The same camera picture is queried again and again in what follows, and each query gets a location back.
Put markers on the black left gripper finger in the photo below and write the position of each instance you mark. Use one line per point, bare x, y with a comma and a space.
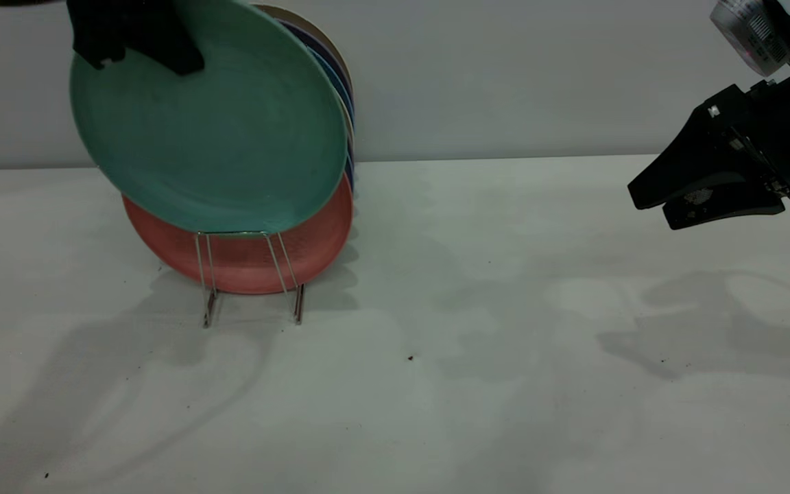
165, 34
97, 31

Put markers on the green round plate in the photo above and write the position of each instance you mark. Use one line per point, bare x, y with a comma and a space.
217, 137

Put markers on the teal blue round plate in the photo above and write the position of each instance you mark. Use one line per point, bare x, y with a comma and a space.
332, 75

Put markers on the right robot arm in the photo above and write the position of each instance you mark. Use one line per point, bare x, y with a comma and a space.
751, 31

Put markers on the dark navy round plate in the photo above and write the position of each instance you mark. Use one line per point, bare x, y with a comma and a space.
314, 42

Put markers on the beige round plate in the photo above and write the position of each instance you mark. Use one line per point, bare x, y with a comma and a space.
304, 21
349, 118

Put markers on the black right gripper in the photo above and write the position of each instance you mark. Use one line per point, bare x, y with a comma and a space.
779, 130

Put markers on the pink round plate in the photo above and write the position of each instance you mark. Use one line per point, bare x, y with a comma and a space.
244, 264

